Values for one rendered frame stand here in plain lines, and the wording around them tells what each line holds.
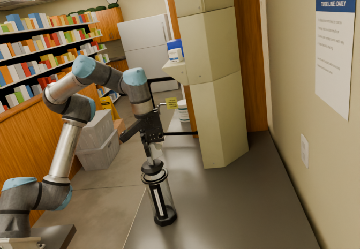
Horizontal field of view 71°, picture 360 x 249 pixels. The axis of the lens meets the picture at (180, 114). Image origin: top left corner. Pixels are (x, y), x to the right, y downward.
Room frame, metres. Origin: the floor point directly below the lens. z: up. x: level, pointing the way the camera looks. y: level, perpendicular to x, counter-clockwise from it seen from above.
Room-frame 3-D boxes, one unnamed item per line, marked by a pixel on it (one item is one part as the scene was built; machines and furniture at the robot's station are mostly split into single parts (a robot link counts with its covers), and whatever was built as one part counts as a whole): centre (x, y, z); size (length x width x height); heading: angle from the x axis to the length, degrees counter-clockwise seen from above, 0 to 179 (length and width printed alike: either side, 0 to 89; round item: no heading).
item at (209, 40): (1.29, -0.22, 1.32); 0.32 x 0.25 x 0.77; 169
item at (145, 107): (0.86, 0.13, 1.45); 0.08 x 0.08 x 0.05
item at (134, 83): (0.86, 0.13, 1.53); 0.09 x 0.08 x 0.11; 36
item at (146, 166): (0.86, 0.15, 1.21); 0.09 x 0.09 x 0.07
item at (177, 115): (1.52, 0.03, 1.19); 0.30 x 0.01 x 0.40; 69
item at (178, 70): (1.32, -0.04, 1.46); 0.32 x 0.12 x 0.10; 169
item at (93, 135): (3.27, 1.21, 0.49); 0.60 x 0.42 x 0.33; 169
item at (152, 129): (0.86, 0.12, 1.37); 0.09 x 0.08 x 0.12; 92
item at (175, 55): (1.28, -0.04, 1.54); 0.05 x 0.05 x 0.06; 62
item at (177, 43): (1.41, -0.06, 1.55); 0.10 x 0.10 x 0.09; 79
